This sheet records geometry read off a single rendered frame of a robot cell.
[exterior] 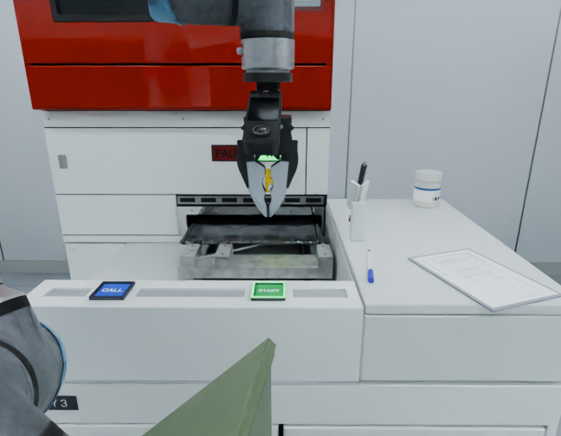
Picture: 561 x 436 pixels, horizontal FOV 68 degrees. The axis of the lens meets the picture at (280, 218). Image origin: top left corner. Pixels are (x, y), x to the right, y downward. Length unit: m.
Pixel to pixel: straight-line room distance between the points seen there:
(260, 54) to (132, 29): 0.66
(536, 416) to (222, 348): 0.55
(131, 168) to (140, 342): 0.68
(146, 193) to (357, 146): 1.73
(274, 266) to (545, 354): 0.55
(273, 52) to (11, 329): 0.44
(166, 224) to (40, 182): 1.96
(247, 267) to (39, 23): 0.81
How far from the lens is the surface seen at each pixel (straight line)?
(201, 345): 0.71
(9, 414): 0.39
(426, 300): 0.70
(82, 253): 1.44
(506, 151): 3.07
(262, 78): 0.59
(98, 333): 0.74
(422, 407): 0.81
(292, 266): 0.98
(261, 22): 0.60
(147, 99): 1.20
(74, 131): 1.34
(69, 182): 1.38
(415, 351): 0.73
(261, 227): 1.18
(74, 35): 1.27
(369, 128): 2.75
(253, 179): 0.62
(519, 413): 0.88
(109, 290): 0.75
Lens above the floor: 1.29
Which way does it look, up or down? 18 degrees down
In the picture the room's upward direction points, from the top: straight up
